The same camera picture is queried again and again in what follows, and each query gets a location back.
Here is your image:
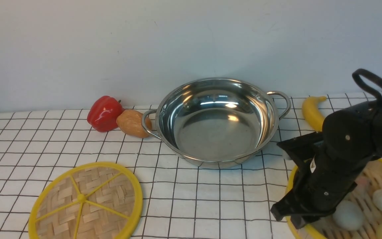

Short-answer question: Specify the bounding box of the pink tinted dumpling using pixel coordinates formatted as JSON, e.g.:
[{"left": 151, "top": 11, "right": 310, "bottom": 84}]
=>
[{"left": 354, "top": 175, "right": 370, "bottom": 196}]

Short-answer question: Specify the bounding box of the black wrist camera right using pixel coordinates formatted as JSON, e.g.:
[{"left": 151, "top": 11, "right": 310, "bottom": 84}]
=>
[{"left": 277, "top": 132, "right": 324, "bottom": 168}]

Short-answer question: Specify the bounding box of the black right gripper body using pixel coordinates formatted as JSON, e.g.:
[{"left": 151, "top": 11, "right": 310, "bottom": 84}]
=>
[{"left": 270, "top": 151, "right": 371, "bottom": 223}]

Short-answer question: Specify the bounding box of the brown potato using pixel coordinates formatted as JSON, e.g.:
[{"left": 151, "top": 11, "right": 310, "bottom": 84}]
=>
[{"left": 116, "top": 109, "right": 150, "bottom": 138}]

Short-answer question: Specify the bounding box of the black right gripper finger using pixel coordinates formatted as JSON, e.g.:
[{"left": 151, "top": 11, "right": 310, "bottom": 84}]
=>
[{"left": 290, "top": 215, "right": 311, "bottom": 230}]

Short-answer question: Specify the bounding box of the yellow rimmed woven steamer lid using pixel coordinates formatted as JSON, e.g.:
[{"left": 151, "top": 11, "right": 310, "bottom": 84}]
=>
[{"left": 28, "top": 162, "right": 144, "bottom": 239}]

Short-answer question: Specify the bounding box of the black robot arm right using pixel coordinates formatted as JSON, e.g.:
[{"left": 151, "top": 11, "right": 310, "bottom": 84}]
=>
[{"left": 270, "top": 101, "right": 382, "bottom": 229}]

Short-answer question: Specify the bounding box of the yellow rimmed bamboo steamer basket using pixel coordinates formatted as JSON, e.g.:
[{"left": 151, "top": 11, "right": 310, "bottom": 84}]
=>
[{"left": 286, "top": 159, "right": 382, "bottom": 239}]

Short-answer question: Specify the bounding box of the red bell pepper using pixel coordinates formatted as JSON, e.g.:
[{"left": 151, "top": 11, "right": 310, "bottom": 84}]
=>
[{"left": 87, "top": 96, "right": 125, "bottom": 132}]

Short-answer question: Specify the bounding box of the stainless steel two-handled pot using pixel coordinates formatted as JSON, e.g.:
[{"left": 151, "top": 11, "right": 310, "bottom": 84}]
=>
[{"left": 140, "top": 78, "right": 292, "bottom": 169}]

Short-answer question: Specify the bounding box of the yellow banana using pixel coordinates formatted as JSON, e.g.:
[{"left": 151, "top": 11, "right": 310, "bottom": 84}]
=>
[{"left": 302, "top": 96, "right": 327, "bottom": 132}]

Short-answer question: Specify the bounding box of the white checkered tablecloth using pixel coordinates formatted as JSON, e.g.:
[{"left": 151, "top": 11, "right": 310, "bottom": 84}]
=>
[{"left": 0, "top": 96, "right": 312, "bottom": 239}]

